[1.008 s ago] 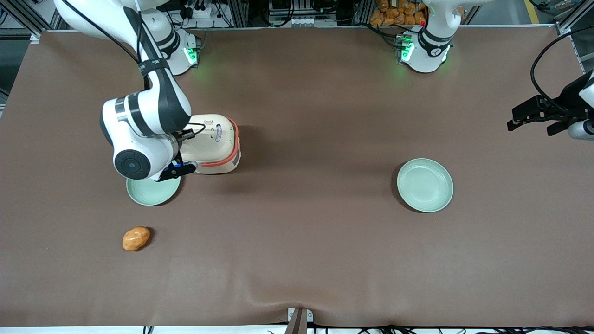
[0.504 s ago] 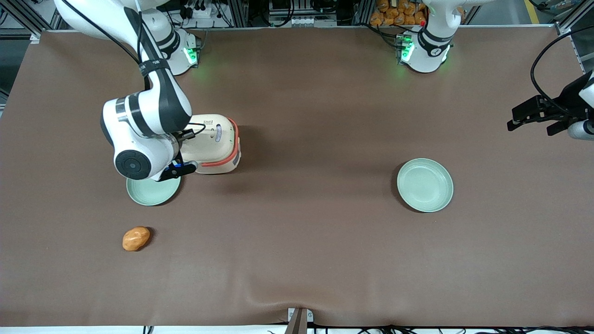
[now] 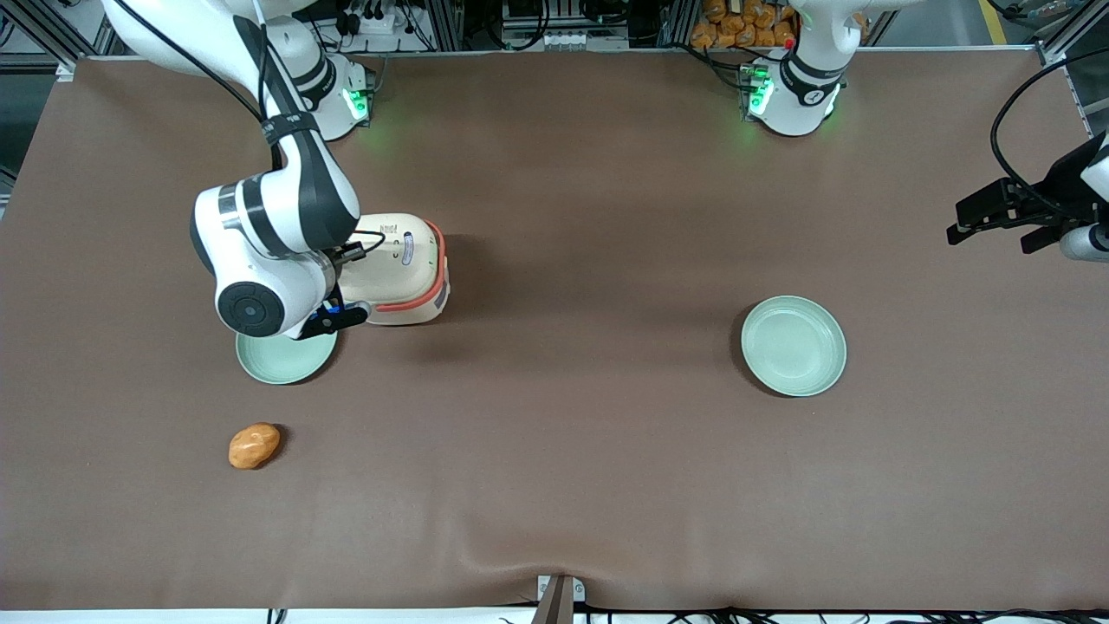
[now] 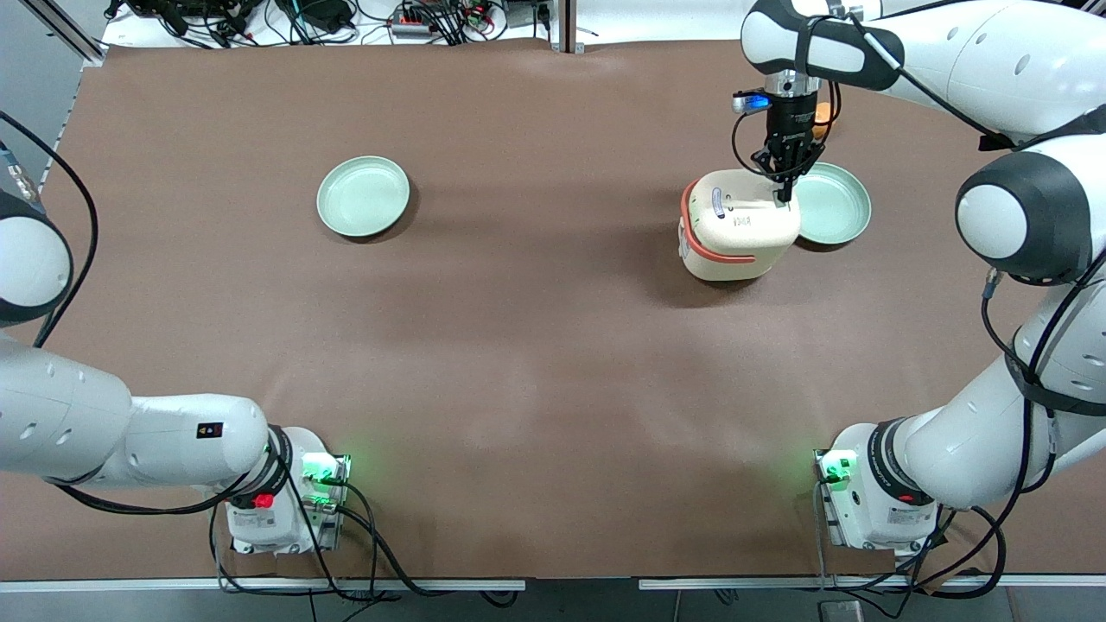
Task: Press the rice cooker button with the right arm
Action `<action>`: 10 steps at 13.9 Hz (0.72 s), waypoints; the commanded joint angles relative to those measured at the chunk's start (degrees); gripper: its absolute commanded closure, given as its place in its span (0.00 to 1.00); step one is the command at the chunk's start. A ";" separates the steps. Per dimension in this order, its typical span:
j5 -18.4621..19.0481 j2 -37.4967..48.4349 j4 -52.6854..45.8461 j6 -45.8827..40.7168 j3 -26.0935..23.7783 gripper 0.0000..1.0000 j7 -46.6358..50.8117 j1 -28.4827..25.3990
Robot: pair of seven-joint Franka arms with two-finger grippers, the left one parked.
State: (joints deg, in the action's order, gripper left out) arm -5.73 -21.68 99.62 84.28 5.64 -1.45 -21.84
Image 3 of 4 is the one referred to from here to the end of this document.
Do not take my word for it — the metal table edge bracket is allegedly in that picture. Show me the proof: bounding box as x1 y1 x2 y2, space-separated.
535 574 587 624

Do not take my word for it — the mint green plate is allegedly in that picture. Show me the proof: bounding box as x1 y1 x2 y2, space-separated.
741 296 847 398
236 328 339 386

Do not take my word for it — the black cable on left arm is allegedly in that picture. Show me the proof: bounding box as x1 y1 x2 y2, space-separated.
990 57 1109 218

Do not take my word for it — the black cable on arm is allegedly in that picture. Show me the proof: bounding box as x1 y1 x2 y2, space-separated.
111 0 287 170
990 57 1109 218

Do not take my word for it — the brown potato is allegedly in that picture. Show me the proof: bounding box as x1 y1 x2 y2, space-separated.
229 422 282 471

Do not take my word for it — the white power strip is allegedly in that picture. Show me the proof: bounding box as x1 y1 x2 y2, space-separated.
342 0 412 37

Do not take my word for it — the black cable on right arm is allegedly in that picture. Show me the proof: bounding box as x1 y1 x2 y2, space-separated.
111 0 287 170

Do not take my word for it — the brown table cloth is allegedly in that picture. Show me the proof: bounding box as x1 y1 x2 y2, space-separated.
0 48 1109 612

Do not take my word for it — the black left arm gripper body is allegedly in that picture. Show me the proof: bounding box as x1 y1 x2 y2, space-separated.
1038 132 1106 228

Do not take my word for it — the white rice cooker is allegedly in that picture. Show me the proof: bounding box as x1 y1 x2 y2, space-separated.
336 212 451 327

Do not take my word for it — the pile of orange toy foods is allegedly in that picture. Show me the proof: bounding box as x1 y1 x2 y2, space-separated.
691 0 796 49

